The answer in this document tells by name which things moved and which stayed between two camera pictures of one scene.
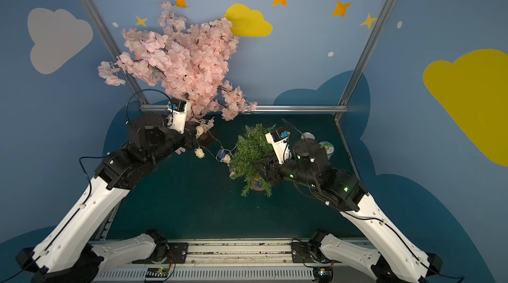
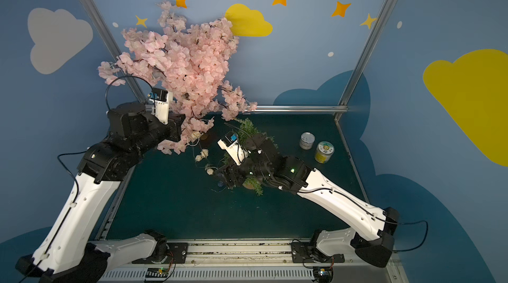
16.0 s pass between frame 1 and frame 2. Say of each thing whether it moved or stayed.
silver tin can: stayed
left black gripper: moved
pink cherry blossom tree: stayed
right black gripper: moved
